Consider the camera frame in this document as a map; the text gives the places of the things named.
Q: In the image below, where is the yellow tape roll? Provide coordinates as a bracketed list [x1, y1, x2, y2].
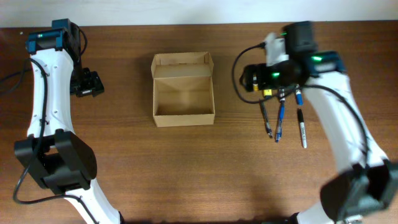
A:
[252, 75, 259, 91]

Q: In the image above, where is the yellow highlighter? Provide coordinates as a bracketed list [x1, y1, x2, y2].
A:
[262, 89, 272, 100]

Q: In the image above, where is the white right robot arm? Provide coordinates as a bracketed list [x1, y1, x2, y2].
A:
[233, 21, 397, 223]

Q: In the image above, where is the black ballpoint pen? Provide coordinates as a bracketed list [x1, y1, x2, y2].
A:
[260, 102, 273, 138]

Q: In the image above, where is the black capped whiteboard marker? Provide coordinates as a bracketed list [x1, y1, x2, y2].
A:
[278, 88, 285, 103]

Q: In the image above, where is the blue ballpoint pen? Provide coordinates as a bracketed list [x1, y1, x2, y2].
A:
[275, 103, 285, 142]

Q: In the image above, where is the black right camera cable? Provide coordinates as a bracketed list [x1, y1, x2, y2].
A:
[232, 43, 299, 105]

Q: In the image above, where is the brown cardboard box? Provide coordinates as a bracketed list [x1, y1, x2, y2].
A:
[151, 52, 215, 128]

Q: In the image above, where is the blue capped whiteboard marker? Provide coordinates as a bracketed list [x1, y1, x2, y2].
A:
[295, 87, 303, 106]

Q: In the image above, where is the black permanent marker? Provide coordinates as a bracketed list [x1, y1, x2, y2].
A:
[297, 109, 307, 148]

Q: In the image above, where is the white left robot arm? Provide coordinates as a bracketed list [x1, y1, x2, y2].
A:
[12, 19, 124, 223]

